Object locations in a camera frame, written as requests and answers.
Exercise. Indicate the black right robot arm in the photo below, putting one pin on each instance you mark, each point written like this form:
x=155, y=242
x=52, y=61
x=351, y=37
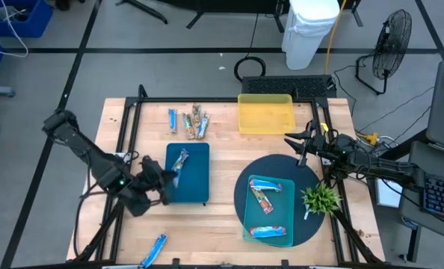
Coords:
x=375, y=168

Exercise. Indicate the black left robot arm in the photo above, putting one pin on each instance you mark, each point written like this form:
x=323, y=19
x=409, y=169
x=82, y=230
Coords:
x=83, y=149

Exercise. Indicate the white paper sheet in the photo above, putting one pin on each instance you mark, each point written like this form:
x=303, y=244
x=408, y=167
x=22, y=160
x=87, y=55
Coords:
x=388, y=194

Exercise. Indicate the dark blue plastic bin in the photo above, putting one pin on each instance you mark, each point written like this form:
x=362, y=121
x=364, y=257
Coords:
x=196, y=179

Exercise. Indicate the dark round woven placemat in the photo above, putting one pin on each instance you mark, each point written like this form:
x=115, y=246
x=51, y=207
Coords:
x=282, y=164

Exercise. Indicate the yellow connector plug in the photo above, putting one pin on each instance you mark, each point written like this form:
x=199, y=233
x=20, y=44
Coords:
x=369, y=138

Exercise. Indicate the teal translucent plastic bin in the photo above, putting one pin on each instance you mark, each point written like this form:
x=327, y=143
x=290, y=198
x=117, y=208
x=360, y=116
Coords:
x=282, y=213

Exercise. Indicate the black perforated metal case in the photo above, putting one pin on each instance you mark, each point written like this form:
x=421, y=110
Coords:
x=282, y=86

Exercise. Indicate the blue white granola bar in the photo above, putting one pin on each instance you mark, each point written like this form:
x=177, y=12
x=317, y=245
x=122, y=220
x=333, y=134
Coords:
x=172, y=120
x=154, y=250

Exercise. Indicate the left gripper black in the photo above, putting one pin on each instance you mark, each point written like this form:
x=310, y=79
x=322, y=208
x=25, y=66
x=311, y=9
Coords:
x=151, y=175

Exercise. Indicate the small green potted plant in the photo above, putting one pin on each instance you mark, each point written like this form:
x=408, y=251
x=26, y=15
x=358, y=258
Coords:
x=321, y=200

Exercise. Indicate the white trash bin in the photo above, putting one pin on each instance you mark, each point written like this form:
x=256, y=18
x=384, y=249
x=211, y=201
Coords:
x=308, y=37

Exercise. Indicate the black floor fan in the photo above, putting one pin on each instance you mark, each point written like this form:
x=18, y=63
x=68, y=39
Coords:
x=392, y=45

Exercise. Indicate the black aluminium table frame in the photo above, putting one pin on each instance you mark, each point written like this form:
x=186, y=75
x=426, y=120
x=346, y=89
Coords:
x=222, y=99

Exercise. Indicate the red green chocolate granola bar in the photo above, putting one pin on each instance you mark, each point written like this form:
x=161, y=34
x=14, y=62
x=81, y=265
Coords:
x=263, y=201

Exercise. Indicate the black backlit keyboard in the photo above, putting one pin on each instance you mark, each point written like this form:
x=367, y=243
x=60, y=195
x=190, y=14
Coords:
x=442, y=198

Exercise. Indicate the yellow translucent plastic bin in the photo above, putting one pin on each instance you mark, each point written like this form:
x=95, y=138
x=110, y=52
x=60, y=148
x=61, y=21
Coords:
x=267, y=114

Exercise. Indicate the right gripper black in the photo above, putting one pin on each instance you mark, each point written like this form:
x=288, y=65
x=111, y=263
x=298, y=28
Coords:
x=319, y=143

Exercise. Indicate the black partition panel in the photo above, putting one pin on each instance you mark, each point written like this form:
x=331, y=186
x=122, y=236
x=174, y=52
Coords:
x=143, y=10

